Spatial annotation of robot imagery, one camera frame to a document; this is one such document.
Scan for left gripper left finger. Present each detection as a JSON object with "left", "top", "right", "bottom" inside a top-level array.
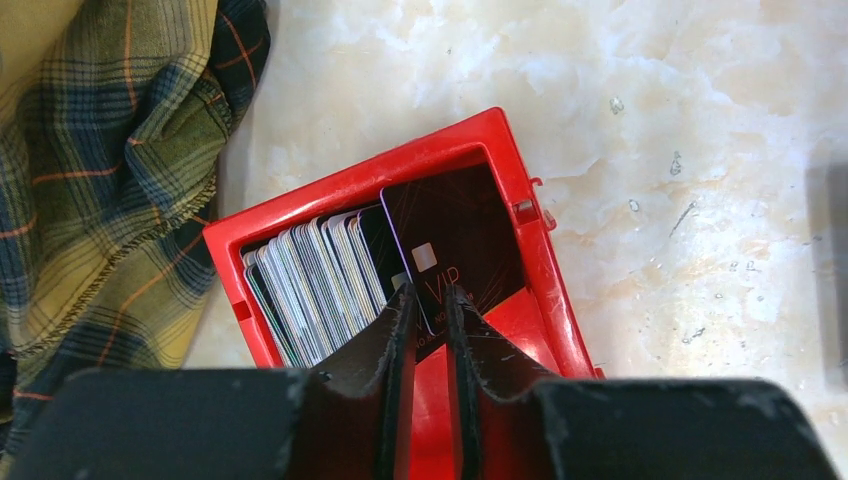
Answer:
[{"left": 10, "top": 285, "right": 419, "bottom": 479}]

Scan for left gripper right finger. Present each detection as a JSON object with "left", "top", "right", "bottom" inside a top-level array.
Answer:
[{"left": 444, "top": 286, "right": 836, "bottom": 479}]

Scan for yellow plaid shirt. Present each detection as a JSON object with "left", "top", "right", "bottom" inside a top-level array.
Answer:
[{"left": 1, "top": 1, "right": 271, "bottom": 470}]

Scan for cards in red bin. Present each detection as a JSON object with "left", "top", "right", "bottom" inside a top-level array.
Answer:
[{"left": 242, "top": 204, "right": 408, "bottom": 368}]

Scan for black VIP card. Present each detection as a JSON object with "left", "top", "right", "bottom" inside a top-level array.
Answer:
[{"left": 380, "top": 163, "right": 525, "bottom": 361}]

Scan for red plastic bin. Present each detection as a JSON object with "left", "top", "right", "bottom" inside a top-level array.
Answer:
[{"left": 203, "top": 107, "right": 603, "bottom": 479}]

